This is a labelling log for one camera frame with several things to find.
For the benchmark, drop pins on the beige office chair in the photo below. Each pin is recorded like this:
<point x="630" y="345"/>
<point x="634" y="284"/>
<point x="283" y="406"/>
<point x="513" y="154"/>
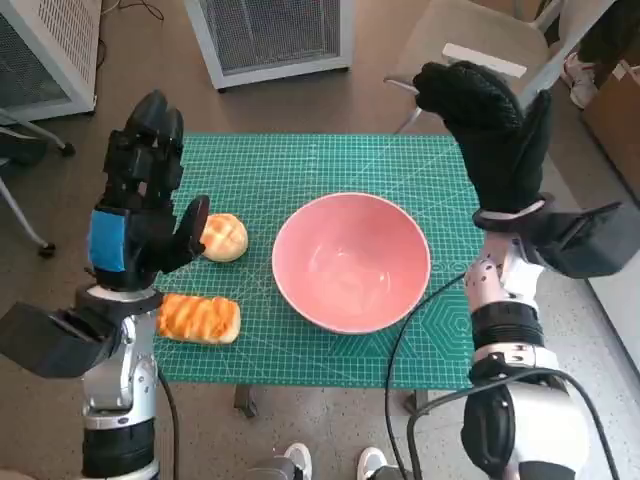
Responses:
<point x="475" y="30"/>

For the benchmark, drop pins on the black knitted gloved right hand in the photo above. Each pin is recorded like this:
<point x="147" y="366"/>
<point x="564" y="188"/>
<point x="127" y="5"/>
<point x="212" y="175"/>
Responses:
<point x="500" y="150"/>

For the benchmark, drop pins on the rectangular toy bread loaf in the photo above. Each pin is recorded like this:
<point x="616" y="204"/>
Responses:
<point x="200" y="320"/>

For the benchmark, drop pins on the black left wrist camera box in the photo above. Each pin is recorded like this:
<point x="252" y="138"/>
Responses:
<point x="45" y="340"/>

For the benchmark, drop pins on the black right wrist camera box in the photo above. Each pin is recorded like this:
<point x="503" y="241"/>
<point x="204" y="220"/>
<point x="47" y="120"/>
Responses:
<point x="590" y="245"/>

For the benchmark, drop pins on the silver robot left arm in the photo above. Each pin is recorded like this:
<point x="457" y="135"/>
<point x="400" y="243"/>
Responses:
<point x="117" y="380"/>

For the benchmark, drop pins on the white side table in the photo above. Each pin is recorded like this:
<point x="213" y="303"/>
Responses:
<point x="625" y="320"/>

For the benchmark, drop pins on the brown cardboard box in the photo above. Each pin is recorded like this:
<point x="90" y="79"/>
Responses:
<point x="615" y="130"/>

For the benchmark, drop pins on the pink bowl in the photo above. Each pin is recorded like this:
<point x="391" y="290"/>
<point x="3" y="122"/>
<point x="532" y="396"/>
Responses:
<point x="350" y="260"/>

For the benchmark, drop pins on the green cutting mat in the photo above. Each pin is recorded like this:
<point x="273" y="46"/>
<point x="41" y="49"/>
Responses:
<point x="300" y="165"/>

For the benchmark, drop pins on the bare black left hand blue tape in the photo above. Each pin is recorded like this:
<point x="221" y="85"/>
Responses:
<point x="140" y="225"/>

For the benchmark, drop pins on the grey-legged swivel chair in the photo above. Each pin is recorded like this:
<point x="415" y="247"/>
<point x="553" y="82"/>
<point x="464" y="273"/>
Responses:
<point x="20" y="152"/>

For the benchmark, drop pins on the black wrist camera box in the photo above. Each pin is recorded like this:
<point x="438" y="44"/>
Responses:
<point x="590" y="245"/>
<point x="45" y="340"/>

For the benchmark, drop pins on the white grey robot left foot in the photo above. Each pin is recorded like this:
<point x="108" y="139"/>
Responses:
<point x="300" y="457"/>

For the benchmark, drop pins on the white perforated metal cabinet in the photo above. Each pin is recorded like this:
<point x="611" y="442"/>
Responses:
<point x="65" y="30"/>
<point x="270" y="35"/>

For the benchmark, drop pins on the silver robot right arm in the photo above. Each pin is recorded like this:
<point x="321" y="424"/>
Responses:
<point x="505" y="320"/>

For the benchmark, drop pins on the round toy bread bun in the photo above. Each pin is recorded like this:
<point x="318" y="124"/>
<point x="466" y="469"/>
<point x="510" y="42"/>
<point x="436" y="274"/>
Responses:
<point x="227" y="240"/>

